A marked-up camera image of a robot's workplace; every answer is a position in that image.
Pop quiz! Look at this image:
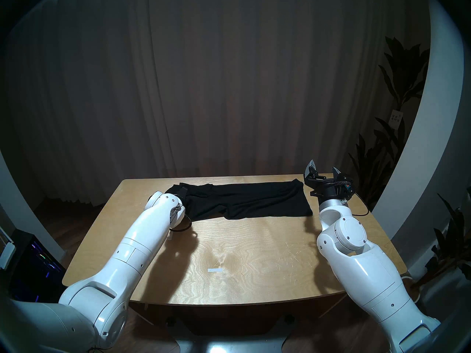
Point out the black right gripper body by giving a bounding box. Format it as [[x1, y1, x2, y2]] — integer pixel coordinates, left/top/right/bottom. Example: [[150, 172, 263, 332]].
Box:
[[305, 174, 355, 201]]

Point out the black t-shirt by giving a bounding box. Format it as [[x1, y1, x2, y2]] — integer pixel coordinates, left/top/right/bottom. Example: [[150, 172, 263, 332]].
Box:
[[164, 178, 313, 222]]

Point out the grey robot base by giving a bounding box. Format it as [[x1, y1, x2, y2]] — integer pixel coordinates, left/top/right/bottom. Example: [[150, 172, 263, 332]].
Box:
[[166, 315, 295, 353]]

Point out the tall dark leafy plant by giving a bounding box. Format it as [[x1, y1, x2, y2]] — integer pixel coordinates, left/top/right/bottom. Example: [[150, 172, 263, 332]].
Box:
[[348, 36, 431, 209]]

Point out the brown pleated curtain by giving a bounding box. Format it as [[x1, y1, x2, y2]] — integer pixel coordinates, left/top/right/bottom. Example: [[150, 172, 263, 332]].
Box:
[[4, 0, 431, 209]]

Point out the white round plant pot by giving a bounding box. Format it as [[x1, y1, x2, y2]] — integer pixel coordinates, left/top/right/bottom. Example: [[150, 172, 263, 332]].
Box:
[[403, 276, 421, 301]]

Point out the dark plant in white pot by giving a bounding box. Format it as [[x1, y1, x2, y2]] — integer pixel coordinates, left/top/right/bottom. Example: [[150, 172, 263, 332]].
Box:
[[414, 187, 471, 286]]

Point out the black computer tower with lights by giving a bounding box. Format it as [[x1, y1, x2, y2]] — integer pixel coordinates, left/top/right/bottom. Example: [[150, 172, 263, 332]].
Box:
[[7, 229, 67, 305]]

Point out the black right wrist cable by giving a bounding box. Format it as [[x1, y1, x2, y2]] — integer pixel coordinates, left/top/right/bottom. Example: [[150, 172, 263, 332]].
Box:
[[342, 179, 369, 216]]

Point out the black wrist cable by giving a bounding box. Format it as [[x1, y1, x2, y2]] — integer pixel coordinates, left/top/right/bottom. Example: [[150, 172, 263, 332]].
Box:
[[170, 214, 192, 232], [342, 179, 369, 216]]

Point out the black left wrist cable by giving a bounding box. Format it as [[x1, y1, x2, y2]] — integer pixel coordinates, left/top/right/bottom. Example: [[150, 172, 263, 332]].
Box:
[[170, 214, 192, 232]]

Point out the white wall device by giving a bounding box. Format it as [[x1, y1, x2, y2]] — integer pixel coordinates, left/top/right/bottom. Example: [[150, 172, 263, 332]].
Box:
[[0, 242, 16, 270]]

